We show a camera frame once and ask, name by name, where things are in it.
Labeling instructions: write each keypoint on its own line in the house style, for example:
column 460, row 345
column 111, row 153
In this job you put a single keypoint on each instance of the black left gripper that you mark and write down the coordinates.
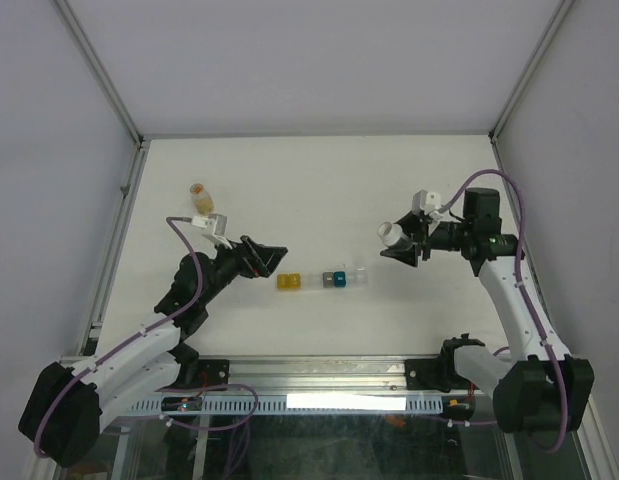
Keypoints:
column 253, row 258

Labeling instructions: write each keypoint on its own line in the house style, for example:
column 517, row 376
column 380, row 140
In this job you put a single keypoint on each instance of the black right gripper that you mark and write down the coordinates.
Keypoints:
column 419, row 229

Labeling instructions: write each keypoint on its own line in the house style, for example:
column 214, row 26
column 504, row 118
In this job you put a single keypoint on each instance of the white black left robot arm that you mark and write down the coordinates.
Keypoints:
column 71, row 406

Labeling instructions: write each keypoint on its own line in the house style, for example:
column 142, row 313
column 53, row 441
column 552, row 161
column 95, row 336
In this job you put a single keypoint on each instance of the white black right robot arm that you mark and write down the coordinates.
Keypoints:
column 542, row 387

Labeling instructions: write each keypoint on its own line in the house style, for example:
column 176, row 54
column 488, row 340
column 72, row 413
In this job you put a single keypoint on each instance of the clear vial orange pills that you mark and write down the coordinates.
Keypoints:
column 201, row 199

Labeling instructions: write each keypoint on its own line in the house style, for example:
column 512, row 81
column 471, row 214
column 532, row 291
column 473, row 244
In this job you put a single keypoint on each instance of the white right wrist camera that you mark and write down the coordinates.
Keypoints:
column 425, row 202

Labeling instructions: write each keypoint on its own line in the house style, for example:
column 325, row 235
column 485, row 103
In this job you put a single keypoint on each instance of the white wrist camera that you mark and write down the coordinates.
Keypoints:
column 425, row 202
column 212, row 228

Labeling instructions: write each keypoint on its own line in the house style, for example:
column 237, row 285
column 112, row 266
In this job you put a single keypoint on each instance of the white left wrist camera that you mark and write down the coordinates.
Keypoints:
column 212, row 228

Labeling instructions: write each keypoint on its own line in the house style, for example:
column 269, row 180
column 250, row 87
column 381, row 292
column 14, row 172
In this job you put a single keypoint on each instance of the aluminium frame rail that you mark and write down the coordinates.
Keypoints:
column 375, row 374

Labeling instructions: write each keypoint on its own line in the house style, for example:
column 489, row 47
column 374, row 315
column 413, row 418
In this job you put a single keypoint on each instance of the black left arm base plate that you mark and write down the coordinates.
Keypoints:
column 199, row 373

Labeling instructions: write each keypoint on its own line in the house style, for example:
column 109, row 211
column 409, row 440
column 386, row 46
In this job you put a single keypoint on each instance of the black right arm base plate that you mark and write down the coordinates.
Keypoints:
column 433, row 374

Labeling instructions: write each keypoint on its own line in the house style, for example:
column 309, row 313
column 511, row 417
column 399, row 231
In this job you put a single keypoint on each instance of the white slotted cable duct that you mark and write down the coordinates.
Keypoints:
column 288, row 404

